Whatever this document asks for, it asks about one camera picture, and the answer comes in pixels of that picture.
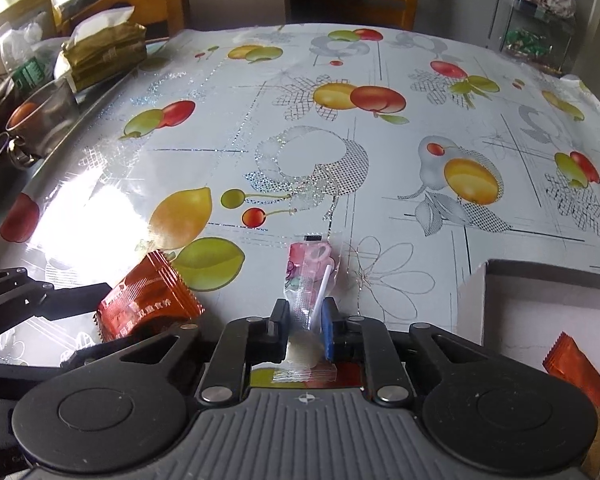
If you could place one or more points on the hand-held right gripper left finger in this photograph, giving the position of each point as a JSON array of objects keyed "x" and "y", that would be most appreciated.
[{"x": 280, "y": 330}]

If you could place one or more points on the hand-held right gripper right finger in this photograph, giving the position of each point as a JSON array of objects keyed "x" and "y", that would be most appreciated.
[{"x": 332, "y": 332}]

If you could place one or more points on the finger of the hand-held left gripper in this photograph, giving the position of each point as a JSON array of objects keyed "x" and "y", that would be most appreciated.
[
  {"x": 100, "y": 352},
  {"x": 70, "y": 300}
]

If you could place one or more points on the clear packet with spoon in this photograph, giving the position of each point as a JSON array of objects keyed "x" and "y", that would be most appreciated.
[{"x": 305, "y": 280}]

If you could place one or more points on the square orange snack packet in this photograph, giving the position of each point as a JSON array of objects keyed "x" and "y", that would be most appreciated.
[{"x": 145, "y": 300}]

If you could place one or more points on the white cardboard box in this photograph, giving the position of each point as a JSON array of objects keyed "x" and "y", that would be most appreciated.
[{"x": 530, "y": 305}]

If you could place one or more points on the long orange snack packet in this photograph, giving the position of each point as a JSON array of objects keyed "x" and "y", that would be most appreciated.
[{"x": 577, "y": 370}]

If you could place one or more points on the glass cup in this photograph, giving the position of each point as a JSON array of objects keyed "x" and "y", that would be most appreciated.
[{"x": 50, "y": 120}]

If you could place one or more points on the orange fruit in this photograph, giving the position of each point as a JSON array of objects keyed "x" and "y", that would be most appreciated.
[{"x": 24, "y": 114}]

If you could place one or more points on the plastic bottle with green label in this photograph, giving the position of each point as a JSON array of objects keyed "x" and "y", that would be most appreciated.
[{"x": 30, "y": 72}]

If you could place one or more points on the yellow-green tissue pack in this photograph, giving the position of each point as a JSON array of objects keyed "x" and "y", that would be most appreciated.
[{"x": 105, "y": 55}]

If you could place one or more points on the green wrapped candies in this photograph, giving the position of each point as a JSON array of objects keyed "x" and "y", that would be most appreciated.
[{"x": 525, "y": 41}]

